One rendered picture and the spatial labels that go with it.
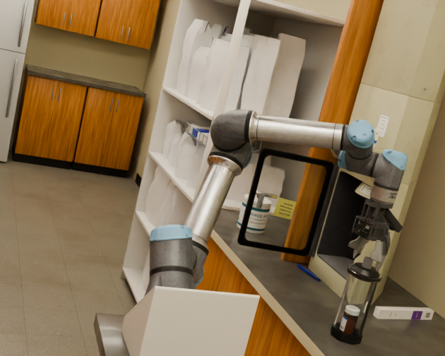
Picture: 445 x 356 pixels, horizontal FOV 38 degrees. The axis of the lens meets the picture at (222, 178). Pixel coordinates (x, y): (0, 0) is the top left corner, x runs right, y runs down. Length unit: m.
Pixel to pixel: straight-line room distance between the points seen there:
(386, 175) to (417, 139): 0.43
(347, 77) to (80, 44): 5.22
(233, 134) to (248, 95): 1.55
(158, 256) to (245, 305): 0.27
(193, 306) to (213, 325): 0.08
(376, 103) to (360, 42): 0.29
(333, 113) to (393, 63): 0.33
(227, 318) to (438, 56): 1.20
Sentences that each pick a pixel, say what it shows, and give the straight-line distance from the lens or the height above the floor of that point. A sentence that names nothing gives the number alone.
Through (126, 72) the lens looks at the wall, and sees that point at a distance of 7.60.
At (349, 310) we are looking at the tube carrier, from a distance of 2.06.
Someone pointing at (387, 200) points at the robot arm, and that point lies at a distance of 1.96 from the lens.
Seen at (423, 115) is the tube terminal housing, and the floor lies 1.66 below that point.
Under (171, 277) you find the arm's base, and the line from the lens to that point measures 1.68.
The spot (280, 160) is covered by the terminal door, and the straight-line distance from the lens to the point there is 2.49.
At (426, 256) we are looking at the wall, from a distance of 2.77.
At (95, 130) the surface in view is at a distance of 7.08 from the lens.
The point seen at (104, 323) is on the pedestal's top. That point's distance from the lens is 1.82.
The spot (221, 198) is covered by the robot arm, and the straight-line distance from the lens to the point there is 1.94.
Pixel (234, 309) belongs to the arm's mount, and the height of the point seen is 1.12.
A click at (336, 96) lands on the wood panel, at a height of 1.64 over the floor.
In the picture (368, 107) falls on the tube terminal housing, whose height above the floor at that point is 1.63.
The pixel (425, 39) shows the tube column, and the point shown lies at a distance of 2.29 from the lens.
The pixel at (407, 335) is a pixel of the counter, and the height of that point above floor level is 0.94.
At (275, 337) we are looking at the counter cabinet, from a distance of 2.31.
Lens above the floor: 1.75
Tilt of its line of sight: 12 degrees down
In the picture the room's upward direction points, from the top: 14 degrees clockwise
